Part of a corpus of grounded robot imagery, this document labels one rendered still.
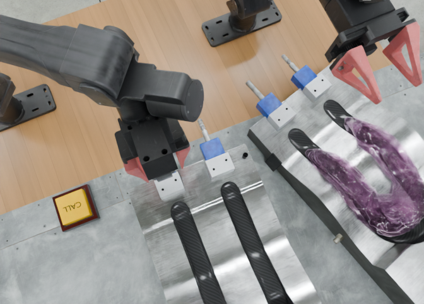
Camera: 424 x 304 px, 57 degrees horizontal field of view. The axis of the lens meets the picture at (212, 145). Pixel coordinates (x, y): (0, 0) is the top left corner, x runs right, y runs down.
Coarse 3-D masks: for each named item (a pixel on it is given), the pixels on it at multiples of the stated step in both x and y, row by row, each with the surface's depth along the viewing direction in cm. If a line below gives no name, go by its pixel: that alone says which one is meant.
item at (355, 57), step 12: (348, 48) 54; (360, 48) 49; (372, 48) 55; (336, 60) 53; (348, 60) 50; (360, 60) 49; (336, 72) 54; (348, 72) 54; (360, 72) 50; (372, 72) 50; (348, 84) 54; (360, 84) 53; (372, 84) 50; (372, 96) 51
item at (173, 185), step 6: (174, 174) 76; (156, 180) 76; (168, 180) 76; (174, 180) 76; (180, 180) 76; (156, 186) 76; (162, 186) 76; (168, 186) 76; (174, 186) 76; (180, 186) 76; (162, 192) 75; (168, 192) 75; (174, 192) 76; (162, 198) 76
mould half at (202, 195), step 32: (128, 192) 78; (192, 192) 78; (256, 192) 79; (160, 224) 77; (224, 224) 77; (256, 224) 78; (160, 256) 75; (224, 256) 76; (288, 256) 75; (192, 288) 73; (224, 288) 73; (256, 288) 72; (288, 288) 71
